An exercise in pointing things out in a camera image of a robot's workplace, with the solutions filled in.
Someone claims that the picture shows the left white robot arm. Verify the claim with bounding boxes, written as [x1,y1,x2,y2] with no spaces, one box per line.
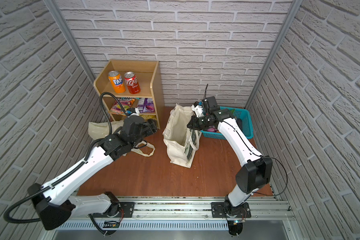
[28,115,158,231]

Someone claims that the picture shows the wooden shelf unit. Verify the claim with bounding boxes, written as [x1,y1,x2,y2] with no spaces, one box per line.
[93,59,165,130]

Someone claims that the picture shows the thin cream plastic bag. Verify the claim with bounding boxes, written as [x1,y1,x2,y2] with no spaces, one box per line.
[88,120,155,157]

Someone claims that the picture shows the canvas tote bag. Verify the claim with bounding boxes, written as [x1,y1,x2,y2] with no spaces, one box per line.
[163,105,202,168]

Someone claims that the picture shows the teal plastic basket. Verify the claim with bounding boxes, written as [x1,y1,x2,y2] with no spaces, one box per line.
[201,107,254,140]

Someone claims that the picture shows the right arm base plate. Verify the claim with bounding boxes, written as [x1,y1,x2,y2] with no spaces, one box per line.
[211,201,252,219]

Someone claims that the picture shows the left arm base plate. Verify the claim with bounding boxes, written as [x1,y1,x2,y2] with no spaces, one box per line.
[92,202,135,219]

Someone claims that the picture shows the purple candy bag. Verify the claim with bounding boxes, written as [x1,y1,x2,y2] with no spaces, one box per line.
[137,98,155,113]

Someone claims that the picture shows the orange Fanta can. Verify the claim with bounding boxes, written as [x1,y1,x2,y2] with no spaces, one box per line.
[108,71,126,94]

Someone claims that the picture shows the red cola can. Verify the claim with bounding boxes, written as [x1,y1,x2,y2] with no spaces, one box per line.
[124,72,141,94]

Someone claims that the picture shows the aluminium rail frame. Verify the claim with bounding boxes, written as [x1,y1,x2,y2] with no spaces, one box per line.
[37,195,298,240]

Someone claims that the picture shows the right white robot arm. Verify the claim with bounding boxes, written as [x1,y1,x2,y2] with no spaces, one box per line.
[187,97,273,211]

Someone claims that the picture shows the left black cable conduit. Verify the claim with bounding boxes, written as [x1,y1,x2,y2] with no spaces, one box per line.
[3,92,130,224]

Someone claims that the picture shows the yellow chip bag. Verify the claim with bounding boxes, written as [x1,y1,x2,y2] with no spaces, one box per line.
[141,115,157,121]

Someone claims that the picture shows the pink green candy bag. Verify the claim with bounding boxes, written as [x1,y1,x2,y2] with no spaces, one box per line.
[110,98,136,115]

